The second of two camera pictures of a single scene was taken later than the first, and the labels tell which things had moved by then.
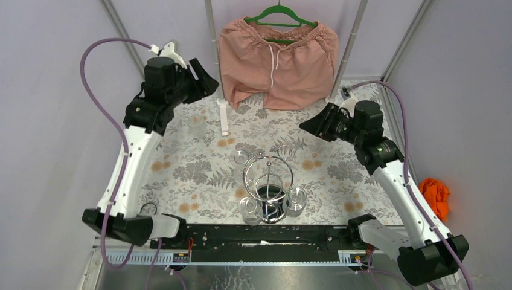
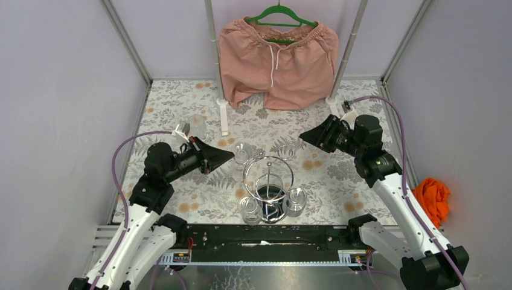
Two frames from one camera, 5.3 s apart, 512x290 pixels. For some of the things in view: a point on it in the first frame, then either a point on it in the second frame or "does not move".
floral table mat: [195, 177] does not move
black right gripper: [320, 124] -> [322, 136]
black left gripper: [194, 81] -> [203, 156]
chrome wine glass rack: [269, 179] does not move
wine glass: [197, 127] does not move
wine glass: [252, 209] does not move
